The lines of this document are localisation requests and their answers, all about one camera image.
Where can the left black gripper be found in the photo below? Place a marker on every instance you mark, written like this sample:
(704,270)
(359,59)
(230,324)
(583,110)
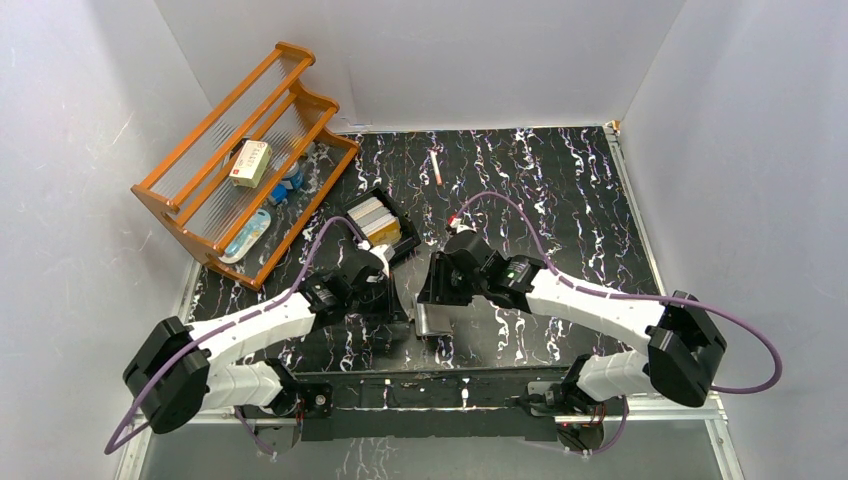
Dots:
(385,300)

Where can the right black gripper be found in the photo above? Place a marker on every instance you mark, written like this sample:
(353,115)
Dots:
(435,289)

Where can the silver metal card holder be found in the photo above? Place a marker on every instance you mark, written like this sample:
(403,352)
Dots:
(430,320)

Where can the black card tray box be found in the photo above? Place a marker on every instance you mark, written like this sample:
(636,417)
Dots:
(410,236)

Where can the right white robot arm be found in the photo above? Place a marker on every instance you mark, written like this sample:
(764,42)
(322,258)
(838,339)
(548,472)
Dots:
(674,348)

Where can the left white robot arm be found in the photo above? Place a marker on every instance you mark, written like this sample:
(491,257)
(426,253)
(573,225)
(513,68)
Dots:
(181,370)

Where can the white card stack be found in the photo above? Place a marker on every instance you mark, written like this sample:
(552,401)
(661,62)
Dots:
(368,212)

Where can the pink white pen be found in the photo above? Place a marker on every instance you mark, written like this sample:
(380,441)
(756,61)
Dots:
(435,165)

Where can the light blue blister pack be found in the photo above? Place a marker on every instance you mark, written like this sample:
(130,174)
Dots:
(247,237)

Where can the blue small bottle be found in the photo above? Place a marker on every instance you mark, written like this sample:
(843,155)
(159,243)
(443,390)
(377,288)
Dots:
(291,181)

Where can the orange wooden shelf rack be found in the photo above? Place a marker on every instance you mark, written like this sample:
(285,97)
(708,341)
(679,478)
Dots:
(239,188)

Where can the cream medicine box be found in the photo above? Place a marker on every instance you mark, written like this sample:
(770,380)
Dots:
(250,164)

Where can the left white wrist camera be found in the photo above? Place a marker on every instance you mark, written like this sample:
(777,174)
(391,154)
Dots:
(384,252)

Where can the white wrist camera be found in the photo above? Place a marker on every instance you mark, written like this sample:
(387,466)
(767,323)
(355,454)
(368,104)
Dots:
(384,252)
(456,226)

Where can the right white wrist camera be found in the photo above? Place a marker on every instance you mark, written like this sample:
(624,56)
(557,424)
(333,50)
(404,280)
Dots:
(456,226)

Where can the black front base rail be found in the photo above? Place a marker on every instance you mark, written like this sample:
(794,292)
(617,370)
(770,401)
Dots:
(450,403)

